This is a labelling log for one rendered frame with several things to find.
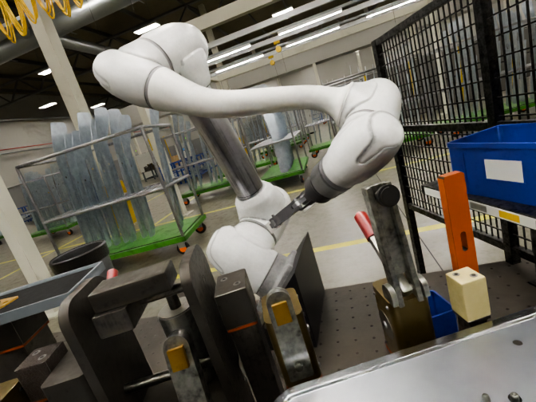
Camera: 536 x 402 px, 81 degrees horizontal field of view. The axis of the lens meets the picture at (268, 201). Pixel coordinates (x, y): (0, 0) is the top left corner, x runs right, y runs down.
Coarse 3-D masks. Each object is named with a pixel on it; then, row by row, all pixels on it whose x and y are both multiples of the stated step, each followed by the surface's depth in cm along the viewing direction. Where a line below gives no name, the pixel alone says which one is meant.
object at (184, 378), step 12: (168, 336) 43; (180, 336) 42; (168, 348) 42; (180, 348) 42; (192, 348) 43; (168, 360) 42; (180, 360) 42; (192, 360) 42; (180, 372) 42; (192, 372) 42; (180, 384) 42; (192, 384) 42; (204, 384) 44; (180, 396) 42; (192, 396) 42; (204, 396) 42
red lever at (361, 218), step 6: (354, 216) 54; (360, 216) 53; (366, 216) 53; (360, 222) 53; (366, 222) 52; (366, 228) 51; (366, 234) 51; (372, 234) 50; (372, 240) 50; (372, 246) 50; (378, 252) 48; (396, 276) 45; (402, 276) 45; (402, 282) 44; (402, 288) 44; (408, 288) 43; (402, 294) 44; (408, 294) 44
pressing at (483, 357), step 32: (512, 320) 41; (416, 352) 41; (448, 352) 40; (480, 352) 38; (512, 352) 37; (320, 384) 40; (352, 384) 39; (384, 384) 38; (416, 384) 37; (448, 384) 36; (480, 384) 35; (512, 384) 34
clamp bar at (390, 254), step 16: (368, 192) 42; (384, 192) 39; (368, 208) 43; (384, 208) 43; (384, 224) 43; (400, 224) 43; (384, 240) 43; (400, 240) 43; (384, 256) 43; (400, 256) 44; (400, 272) 44; (416, 288) 43; (400, 304) 43
